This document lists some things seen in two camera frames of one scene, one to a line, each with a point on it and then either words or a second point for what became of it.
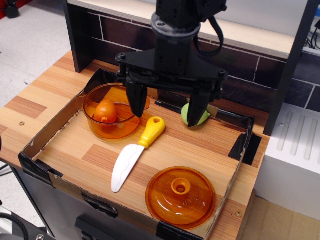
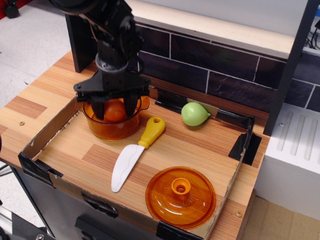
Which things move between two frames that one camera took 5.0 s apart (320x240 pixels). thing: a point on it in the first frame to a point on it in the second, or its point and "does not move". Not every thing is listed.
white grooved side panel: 288,176 does not move
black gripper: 172,64 to 115,80
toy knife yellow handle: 157,125 does not move
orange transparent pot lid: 182,197 does not move
